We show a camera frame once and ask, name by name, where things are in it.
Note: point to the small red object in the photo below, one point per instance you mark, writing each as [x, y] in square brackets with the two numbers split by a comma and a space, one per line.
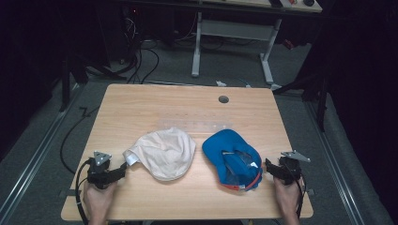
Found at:
[288, 44]

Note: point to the black metal stand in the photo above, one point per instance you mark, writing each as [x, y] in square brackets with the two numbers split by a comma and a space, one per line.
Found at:
[65, 87]
[322, 106]

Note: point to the blue cap with orange trim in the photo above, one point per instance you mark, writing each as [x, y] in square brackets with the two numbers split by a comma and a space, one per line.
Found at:
[225, 142]

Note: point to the person's left hand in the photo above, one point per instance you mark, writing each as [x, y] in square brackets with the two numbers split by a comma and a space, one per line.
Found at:
[98, 200]

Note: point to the desk with white metal legs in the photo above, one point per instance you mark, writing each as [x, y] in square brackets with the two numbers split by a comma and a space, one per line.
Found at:
[233, 30]

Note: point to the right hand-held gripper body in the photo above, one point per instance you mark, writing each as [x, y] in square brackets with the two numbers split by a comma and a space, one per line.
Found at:
[289, 170]

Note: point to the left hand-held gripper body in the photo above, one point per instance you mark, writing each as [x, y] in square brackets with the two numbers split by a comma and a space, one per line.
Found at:
[100, 175]

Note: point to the person's right hand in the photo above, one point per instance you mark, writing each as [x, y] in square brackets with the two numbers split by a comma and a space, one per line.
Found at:
[289, 197]

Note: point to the black computer mouse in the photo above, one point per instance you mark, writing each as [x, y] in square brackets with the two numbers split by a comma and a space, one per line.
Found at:
[309, 2]

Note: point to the beige cap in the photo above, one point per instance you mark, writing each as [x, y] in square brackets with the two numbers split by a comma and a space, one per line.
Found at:
[165, 153]

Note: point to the metal floor rail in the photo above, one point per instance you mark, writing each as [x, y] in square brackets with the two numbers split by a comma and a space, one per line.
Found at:
[37, 156]
[331, 162]

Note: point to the dark computer tower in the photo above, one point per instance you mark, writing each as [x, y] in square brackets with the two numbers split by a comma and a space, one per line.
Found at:
[131, 28]

